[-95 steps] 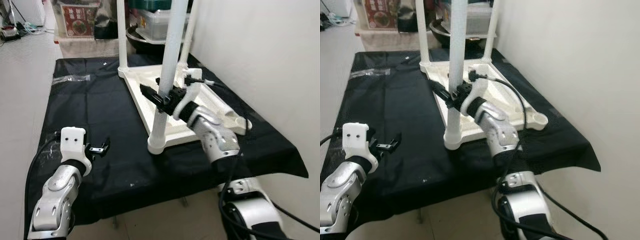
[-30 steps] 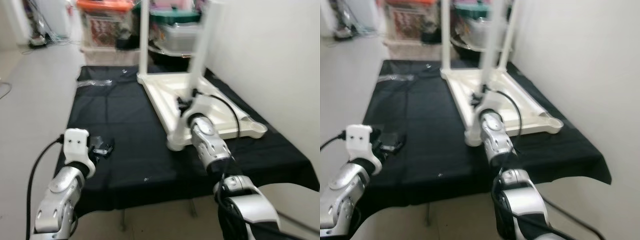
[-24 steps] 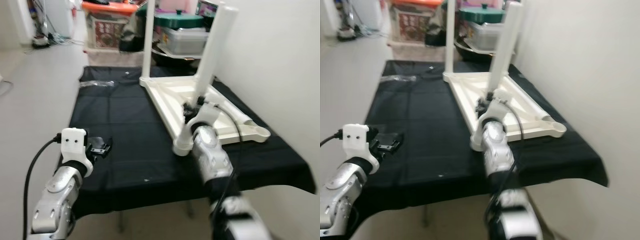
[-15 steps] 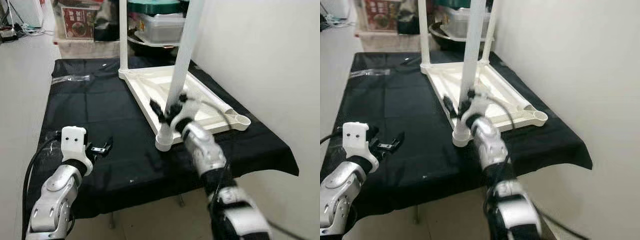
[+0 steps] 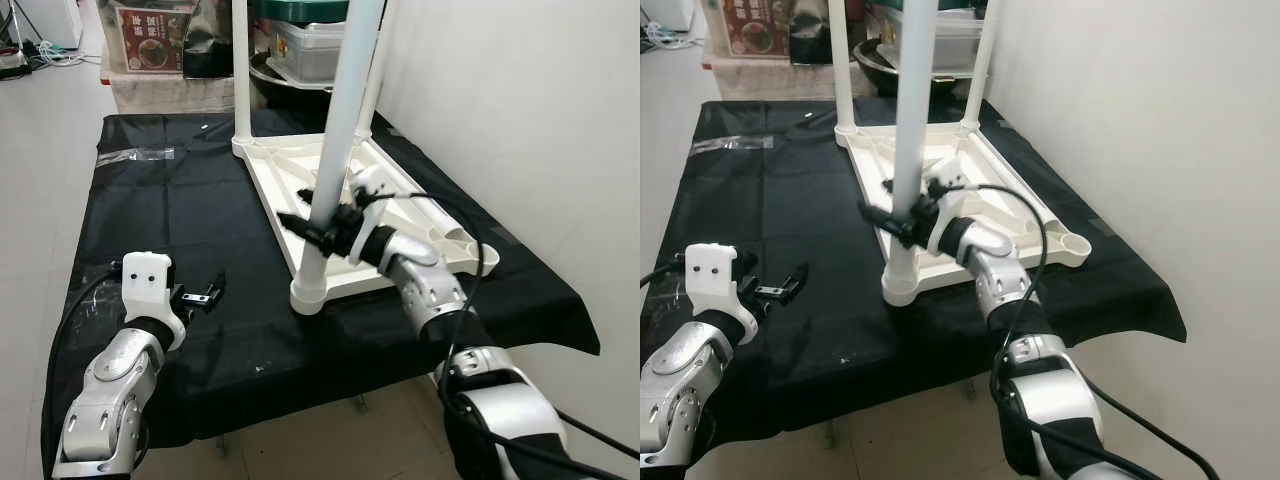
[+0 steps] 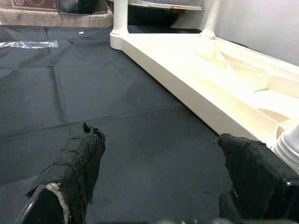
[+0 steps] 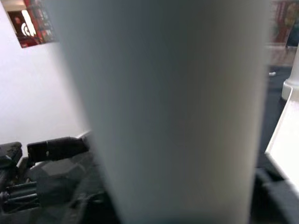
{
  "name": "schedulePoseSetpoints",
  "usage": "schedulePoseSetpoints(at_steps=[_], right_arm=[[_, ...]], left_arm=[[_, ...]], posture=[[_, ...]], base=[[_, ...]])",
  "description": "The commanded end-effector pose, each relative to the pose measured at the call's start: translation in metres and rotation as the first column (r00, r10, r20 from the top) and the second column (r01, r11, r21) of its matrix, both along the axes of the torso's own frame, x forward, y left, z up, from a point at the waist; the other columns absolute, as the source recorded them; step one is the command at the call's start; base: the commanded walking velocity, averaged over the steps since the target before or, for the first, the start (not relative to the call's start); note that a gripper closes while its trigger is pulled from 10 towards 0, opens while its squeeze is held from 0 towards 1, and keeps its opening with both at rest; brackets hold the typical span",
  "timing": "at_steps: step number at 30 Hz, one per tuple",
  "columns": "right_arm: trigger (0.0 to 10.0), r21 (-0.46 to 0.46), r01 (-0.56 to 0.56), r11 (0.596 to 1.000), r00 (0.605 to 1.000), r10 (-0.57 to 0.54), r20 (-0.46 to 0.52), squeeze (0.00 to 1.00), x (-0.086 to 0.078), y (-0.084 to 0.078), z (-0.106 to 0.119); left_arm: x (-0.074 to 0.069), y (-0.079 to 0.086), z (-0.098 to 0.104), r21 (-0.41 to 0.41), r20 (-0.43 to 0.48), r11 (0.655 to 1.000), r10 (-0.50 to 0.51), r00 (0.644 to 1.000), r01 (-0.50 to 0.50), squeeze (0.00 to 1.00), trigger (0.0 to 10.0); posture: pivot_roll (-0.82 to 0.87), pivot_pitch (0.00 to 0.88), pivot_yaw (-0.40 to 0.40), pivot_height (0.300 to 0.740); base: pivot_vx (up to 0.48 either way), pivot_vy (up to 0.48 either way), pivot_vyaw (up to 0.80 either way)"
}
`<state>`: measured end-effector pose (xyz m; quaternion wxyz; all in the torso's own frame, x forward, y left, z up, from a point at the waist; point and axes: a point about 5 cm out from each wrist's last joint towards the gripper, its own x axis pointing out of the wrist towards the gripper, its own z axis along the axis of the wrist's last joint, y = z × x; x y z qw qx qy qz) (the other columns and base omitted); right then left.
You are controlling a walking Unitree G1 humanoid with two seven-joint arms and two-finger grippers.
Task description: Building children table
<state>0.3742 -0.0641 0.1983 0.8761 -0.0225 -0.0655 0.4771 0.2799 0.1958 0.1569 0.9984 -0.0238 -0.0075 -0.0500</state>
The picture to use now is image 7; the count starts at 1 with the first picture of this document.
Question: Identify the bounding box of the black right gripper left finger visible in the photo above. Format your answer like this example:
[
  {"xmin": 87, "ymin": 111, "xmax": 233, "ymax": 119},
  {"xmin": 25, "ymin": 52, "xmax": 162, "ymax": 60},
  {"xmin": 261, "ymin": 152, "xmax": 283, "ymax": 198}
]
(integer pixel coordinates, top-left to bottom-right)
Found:
[{"xmin": 63, "ymin": 191, "xmax": 122, "ymax": 224}]

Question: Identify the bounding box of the white plastic table leg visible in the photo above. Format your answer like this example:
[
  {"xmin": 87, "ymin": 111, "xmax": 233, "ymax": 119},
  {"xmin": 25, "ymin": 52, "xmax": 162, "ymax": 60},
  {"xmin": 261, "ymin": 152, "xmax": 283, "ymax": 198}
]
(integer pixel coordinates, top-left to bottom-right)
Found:
[
  {"xmin": 281, "ymin": 43, "xmax": 299, "ymax": 101},
  {"xmin": 45, "ymin": 0, "xmax": 275, "ymax": 224}
]

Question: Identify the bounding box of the beige cloth-covered bench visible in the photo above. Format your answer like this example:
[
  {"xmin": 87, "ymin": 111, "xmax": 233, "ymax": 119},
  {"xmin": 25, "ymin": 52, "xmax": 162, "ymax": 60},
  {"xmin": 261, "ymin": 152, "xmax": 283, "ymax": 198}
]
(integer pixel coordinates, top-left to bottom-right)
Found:
[{"xmin": 266, "ymin": 45, "xmax": 299, "ymax": 67}]

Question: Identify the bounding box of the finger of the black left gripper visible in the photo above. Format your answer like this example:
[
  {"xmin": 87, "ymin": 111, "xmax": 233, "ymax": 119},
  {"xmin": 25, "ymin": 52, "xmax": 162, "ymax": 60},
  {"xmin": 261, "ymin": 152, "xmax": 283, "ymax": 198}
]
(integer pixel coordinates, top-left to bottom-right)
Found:
[{"xmin": 27, "ymin": 136, "xmax": 91, "ymax": 163}]

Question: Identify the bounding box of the white plastic children table top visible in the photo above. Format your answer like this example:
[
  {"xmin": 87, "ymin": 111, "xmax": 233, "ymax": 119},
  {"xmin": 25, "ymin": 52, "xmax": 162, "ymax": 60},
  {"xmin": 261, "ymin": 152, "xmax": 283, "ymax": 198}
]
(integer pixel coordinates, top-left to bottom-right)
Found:
[{"xmin": 265, "ymin": 86, "xmax": 299, "ymax": 189}]

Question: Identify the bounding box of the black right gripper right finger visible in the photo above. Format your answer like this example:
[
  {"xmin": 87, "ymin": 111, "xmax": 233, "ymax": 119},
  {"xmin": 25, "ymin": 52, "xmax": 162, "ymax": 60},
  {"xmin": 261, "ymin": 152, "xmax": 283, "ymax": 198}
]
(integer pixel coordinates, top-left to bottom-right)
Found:
[{"xmin": 251, "ymin": 168, "xmax": 299, "ymax": 224}]

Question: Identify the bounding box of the red shelf display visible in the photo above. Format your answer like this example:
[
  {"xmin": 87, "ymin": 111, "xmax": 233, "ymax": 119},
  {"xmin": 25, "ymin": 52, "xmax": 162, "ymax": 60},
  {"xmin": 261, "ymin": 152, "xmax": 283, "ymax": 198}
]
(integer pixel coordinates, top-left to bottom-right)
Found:
[{"xmin": 7, "ymin": 0, "xmax": 59, "ymax": 49}]

